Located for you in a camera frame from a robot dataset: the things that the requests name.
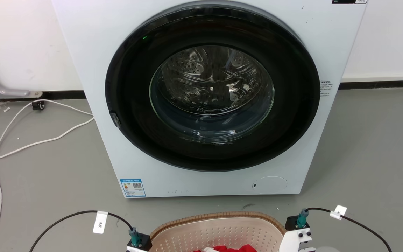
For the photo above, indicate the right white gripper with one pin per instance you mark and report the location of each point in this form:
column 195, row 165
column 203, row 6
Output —
column 292, row 241

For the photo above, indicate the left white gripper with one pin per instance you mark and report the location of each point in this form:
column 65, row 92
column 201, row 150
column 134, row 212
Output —
column 132, row 249

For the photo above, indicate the beige perforated laundry basket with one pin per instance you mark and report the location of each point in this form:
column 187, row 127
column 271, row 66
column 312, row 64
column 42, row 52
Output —
column 215, row 232

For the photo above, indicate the red garment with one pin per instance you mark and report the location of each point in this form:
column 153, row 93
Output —
column 238, row 249

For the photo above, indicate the round white filter cover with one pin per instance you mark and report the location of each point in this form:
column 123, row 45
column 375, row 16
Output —
column 269, row 184

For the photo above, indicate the blue energy label sticker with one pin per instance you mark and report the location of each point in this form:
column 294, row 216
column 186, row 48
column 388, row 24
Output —
column 133, row 188

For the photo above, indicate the white garment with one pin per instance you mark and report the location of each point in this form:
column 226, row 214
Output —
column 209, row 249

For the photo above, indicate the round black washer door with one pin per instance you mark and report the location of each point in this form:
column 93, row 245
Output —
column 292, row 105

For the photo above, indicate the small text sticker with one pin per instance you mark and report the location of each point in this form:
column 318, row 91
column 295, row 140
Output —
column 325, row 88

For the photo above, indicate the steel washer drum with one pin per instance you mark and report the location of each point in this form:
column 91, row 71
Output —
column 208, row 80

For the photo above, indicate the white front-load washing machine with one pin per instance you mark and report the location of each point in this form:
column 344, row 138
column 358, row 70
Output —
column 93, row 70

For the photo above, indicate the grey metal pipe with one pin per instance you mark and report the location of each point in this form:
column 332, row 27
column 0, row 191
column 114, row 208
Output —
column 9, row 92

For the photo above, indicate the black washer display panel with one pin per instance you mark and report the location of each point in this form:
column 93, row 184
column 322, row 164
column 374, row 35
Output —
column 348, row 1

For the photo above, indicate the left black wrist camera box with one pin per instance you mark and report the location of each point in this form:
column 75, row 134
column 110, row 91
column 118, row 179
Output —
column 145, row 242

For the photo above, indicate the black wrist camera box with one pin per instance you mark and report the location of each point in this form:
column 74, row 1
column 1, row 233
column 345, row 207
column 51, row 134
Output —
column 294, row 223
column 145, row 242

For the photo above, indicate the right black wrist camera box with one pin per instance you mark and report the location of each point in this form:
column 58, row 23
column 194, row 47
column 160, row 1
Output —
column 294, row 223

